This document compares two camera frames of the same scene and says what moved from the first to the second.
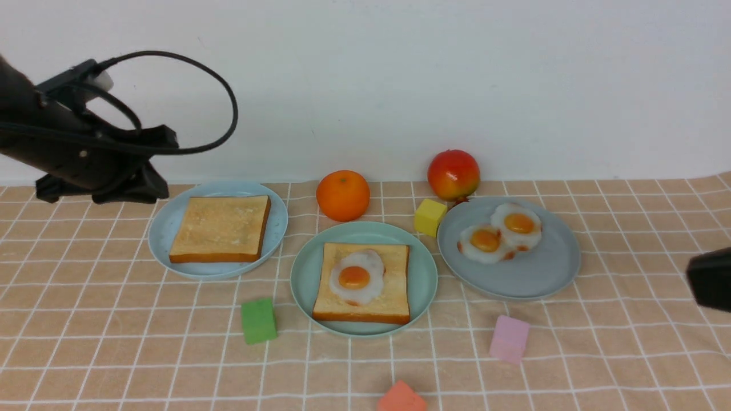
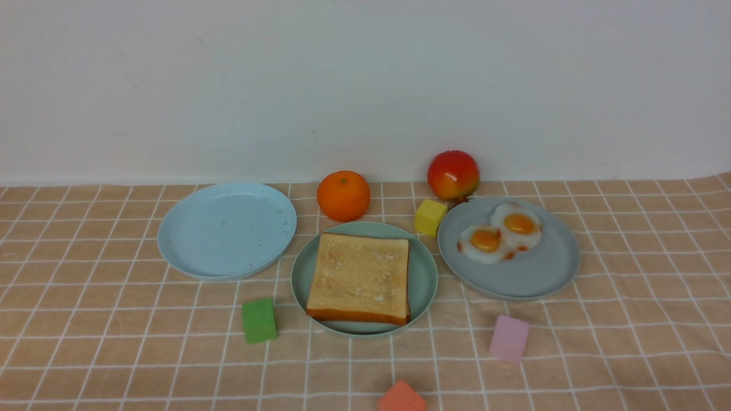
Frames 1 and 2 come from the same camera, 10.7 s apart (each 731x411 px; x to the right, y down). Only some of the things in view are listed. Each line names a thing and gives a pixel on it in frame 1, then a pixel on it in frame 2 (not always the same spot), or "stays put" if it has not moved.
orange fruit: x=342 y=195 stays put
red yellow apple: x=453 y=174 stays put
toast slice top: x=227 y=228 to x=361 y=278
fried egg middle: x=485 y=244 stays put
